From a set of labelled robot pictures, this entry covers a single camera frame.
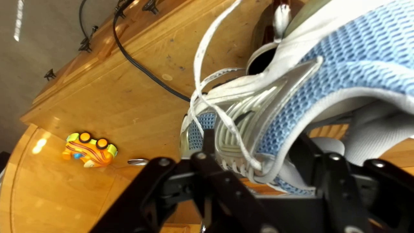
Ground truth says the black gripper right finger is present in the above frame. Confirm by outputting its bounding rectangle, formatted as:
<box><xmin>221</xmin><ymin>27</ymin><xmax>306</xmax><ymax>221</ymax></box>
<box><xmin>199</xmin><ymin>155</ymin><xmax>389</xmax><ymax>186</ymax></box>
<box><xmin>296</xmin><ymin>133</ymin><xmax>414</xmax><ymax>233</ymax></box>

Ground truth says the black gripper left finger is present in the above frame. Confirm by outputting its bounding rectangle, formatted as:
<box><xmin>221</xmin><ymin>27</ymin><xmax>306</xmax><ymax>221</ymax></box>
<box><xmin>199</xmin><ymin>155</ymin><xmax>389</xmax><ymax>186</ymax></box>
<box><xmin>89</xmin><ymin>128</ymin><xmax>276</xmax><ymax>233</ymax></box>

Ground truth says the blue and white sneaker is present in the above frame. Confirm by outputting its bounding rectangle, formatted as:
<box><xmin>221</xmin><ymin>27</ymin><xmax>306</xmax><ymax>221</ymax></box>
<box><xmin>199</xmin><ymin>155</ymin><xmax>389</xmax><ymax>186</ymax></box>
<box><xmin>178</xmin><ymin>0</ymin><xmax>414</xmax><ymax>195</ymax></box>

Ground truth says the metal spoon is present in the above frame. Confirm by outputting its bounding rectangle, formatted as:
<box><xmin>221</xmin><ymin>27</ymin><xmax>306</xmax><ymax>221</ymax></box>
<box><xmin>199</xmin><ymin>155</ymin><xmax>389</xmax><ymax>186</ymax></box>
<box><xmin>126</xmin><ymin>157</ymin><xmax>149</xmax><ymax>166</ymax></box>

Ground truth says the orange toy frog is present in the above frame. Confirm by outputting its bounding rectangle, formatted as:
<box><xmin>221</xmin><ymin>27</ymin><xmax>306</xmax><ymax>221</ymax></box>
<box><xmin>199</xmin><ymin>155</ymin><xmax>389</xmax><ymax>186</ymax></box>
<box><xmin>60</xmin><ymin>130</ymin><xmax>120</xmax><ymax>168</ymax></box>

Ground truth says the wooden roll-top desk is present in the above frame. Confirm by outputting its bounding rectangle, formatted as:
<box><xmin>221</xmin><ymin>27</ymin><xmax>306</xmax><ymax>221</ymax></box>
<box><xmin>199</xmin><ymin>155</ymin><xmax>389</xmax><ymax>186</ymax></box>
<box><xmin>0</xmin><ymin>0</ymin><xmax>414</xmax><ymax>233</ymax></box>

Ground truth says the black lamp power cable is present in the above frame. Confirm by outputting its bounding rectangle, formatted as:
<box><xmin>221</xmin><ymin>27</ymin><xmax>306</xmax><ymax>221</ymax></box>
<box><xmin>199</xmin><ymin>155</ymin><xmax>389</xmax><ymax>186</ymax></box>
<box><xmin>112</xmin><ymin>0</ymin><xmax>191</xmax><ymax>103</ymax></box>

